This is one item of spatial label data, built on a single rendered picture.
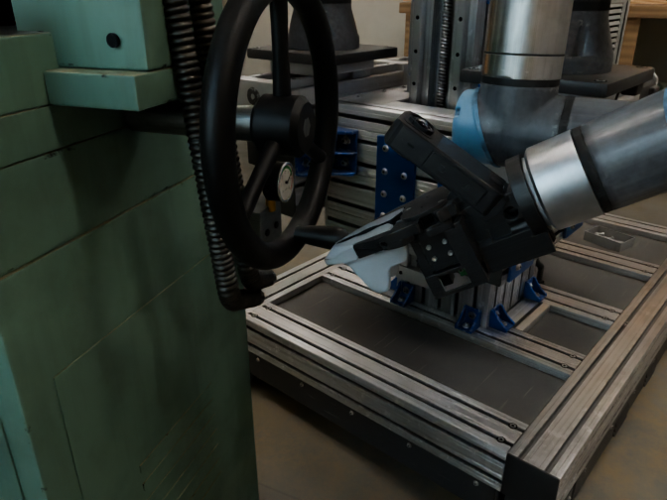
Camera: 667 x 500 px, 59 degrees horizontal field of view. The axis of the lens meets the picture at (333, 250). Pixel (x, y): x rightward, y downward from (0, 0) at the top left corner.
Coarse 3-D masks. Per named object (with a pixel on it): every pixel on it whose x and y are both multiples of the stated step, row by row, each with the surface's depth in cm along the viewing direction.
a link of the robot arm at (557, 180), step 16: (544, 144) 48; (560, 144) 46; (528, 160) 48; (544, 160) 47; (560, 160) 46; (576, 160) 45; (528, 176) 48; (544, 176) 46; (560, 176) 46; (576, 176) 45; (544, 192) 46; (560, 192) 46; (576, 192) 45; (592, 192) 45; (544, 208) 47; (560, 208) 46; (576, 208) 46; (592, 208) 46; (560, 224) 48
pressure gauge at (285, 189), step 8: (280, 168) 88; (288, 168) 90; (272, 176) 87; (280, 176) 87; (288, 176) 91; (272, 184) 87; (280, 184) 88; (288, 184) 91; (264, 192) 89; (272, 192) 88; (280, 192) 88; (288, 192) 92; (272, 200) 91; (280, 200) 90; (272, 208) 92
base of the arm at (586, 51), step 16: (576, 0) 82; (592, 0) 82; (608, 0) 84; (576, 16) 83; (592, 16) 83; (576, 32) 83; (592, 32) 83; (608, 32) 85; (576, 48) 84; (592, 48) 84; (608, 48) 85; (576, 64) 84; (592, 64) 84; (608, 64) 86
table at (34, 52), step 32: (0, 32) 51; (32, 32) 51; (0, 64) 47; (32, 64) 50; (0, 96) 47; (32, 96) 50; (64, 96) 51; (96, 96) 50; (128, 96) 49; (160, 96) 52
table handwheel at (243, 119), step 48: (240, 0) 46; (288, 0) 56; (240, 48) 45; (288, 48) 55; (288, 96) 56; (336, 96) 68; (288, 144) 56; (240, 192) 48; (240, 240) 50; (288, 240) 62
